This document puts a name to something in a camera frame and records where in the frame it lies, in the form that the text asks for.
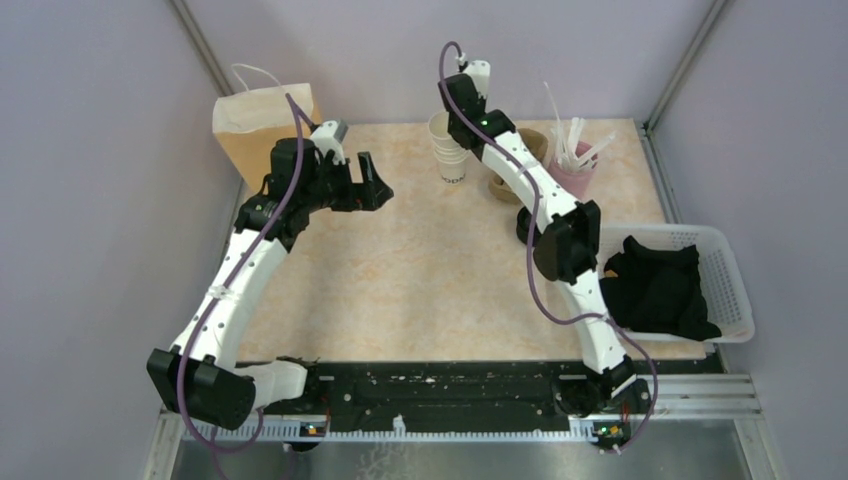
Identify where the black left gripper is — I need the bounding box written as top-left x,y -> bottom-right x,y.
300,151 -> 393,212

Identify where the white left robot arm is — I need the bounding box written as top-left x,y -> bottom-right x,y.
146,138 -> 394,430

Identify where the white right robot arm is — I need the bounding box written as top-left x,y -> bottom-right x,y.
438,55 -> 656,412

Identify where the stack of white paper cups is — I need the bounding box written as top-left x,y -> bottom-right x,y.
428,111 -> 468,185

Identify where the brown cardboard cup carrier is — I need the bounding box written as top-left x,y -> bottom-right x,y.
488,127 -> 550,205

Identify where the brown paper bag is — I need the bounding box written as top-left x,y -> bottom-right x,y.
212,63 -> 322,193

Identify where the stack of black lids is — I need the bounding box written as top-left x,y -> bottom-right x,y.
515,207 -> 541,247

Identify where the pink straw holder cup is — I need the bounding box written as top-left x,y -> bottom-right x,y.
547,150 -> 595,200

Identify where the black cloth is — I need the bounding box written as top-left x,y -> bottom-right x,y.
600,236 -> 721,341

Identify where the white plastic basket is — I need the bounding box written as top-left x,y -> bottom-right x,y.
598,224 -> 755,343

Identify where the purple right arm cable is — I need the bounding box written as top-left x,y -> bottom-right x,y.
437,41 -> 660,455

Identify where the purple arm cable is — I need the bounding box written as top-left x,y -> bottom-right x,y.
437,41 -> 660,455
175,92 -> 319,480

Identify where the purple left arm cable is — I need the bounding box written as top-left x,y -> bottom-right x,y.
175,92 -> 319,480

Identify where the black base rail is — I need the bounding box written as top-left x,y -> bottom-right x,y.
235,357 -> 654,442

